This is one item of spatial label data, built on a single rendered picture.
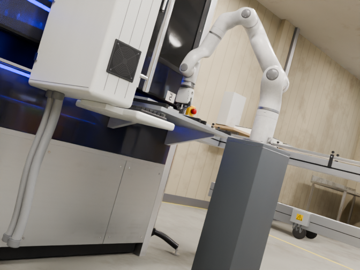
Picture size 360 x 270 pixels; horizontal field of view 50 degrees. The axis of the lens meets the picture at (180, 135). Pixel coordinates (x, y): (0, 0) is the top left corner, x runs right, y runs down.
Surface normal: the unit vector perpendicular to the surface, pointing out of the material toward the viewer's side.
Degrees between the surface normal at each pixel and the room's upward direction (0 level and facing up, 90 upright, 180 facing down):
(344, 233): 90
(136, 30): 90
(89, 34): 90
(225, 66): 90
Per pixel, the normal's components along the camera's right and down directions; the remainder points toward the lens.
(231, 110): 0.63, 0.15
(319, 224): -0.57, -0.20
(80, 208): 0.77, 0.19
